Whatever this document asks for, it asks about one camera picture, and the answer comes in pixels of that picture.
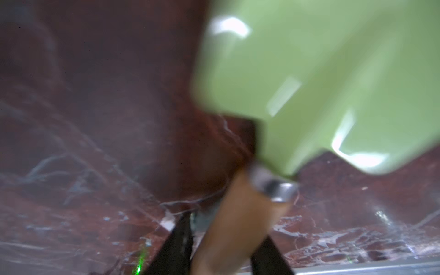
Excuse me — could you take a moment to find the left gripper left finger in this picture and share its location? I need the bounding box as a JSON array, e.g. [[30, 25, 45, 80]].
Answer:
[[143, 213, 194, 275]]

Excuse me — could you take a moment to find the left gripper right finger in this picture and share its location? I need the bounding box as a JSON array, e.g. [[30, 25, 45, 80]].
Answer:
[[250, 236, 294, 275]]

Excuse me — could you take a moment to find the green shovel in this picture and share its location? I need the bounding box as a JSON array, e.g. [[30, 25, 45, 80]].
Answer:
[[190, 0, 440, 275]]

